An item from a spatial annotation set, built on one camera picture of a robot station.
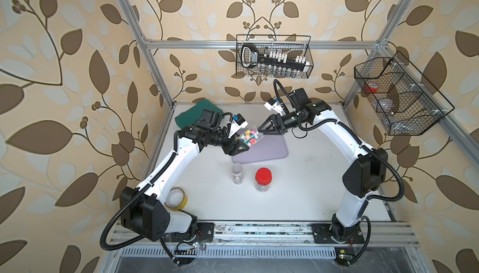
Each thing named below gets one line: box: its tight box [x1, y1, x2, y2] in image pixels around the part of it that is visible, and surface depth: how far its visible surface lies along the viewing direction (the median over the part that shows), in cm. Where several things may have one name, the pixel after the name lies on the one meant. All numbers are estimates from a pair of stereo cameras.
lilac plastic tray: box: [232, 134, 289, 164], surface depth 98 cm
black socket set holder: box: [240, 43, 311, 72], surface depth 86 cm
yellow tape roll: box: [164, 186, 189, 212], surface depth 84 cm
